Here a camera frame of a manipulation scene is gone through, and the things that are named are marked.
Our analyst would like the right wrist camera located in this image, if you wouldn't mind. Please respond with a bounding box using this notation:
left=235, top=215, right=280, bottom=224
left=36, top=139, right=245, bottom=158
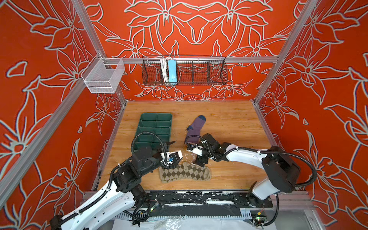
left=186, top=146, right=203, bottom=156

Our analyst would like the clear acrylic wall bin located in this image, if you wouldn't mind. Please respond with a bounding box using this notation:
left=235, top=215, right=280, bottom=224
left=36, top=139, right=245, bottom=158
left=81, top=53, right=126, bottom=94

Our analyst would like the beige argyle sock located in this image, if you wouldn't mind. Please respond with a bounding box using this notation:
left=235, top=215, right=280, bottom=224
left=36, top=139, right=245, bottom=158
left=159, top=162, right=212, bottom=183

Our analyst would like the black wire wall basket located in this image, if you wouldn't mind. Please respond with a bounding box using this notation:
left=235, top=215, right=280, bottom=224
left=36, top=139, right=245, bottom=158
left=141, top=55, right=228, bottom=86

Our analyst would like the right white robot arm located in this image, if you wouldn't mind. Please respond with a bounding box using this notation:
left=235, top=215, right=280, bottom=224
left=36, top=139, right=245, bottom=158
left=185, top=133, right=317, bottom=200

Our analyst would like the light blue box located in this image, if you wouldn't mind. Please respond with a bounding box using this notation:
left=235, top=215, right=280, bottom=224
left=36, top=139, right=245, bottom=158
left=168, top=59, right=177, bottom=85

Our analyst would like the green plastic divider tray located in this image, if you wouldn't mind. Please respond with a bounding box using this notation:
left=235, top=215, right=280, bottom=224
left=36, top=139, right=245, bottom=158
left=133, top=113, right=173, bottom=152

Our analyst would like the purple sock with yellow cuff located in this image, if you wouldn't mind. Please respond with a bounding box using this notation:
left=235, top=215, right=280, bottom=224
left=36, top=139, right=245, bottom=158
left=186, top=115, right=206, bottom=144

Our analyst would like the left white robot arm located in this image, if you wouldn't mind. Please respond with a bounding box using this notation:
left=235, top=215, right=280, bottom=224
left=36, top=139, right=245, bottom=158
left=49, top=131, right=183, bottom=230

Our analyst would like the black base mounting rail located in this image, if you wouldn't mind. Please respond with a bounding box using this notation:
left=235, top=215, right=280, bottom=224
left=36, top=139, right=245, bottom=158
left=119, top=189, right=274, bottom=218

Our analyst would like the white cable bundle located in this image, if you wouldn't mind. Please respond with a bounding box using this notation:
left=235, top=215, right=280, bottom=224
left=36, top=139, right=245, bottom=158
left=159, top=57, right=169, bottom=83

